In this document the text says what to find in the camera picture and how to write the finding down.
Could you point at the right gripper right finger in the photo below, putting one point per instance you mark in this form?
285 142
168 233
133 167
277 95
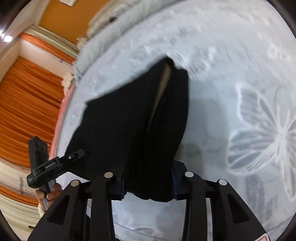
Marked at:
231 218

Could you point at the black pants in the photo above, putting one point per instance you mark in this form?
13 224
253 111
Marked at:
141 124

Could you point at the grey folded duvet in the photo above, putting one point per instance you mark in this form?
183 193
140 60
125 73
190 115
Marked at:
111 39

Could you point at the white flower plush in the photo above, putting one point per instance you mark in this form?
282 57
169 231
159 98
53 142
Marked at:
67 82

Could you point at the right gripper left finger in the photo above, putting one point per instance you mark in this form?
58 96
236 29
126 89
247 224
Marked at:
83 211

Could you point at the framed wall picture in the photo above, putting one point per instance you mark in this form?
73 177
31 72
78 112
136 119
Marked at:
70 3

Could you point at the orange curtain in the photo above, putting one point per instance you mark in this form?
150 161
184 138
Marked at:
31 94

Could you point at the person's left hand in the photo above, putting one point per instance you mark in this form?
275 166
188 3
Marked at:
47 198

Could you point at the grey butterfly bedspread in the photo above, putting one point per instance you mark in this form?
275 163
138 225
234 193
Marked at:
240 56

